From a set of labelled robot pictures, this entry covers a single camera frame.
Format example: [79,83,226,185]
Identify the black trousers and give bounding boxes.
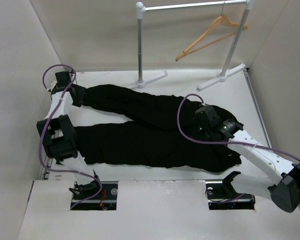
[75,84,242,173]

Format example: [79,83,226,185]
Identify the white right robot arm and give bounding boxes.
[194,105,300,213]

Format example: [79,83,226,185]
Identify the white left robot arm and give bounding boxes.
[36,71,102,200]

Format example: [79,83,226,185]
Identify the wooden clothes hanger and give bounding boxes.
[175,11,241,62]

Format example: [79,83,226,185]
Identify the white clothes rack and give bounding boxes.
[131,0,254,92]

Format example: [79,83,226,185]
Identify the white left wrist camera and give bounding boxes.
[47,80,57,92]

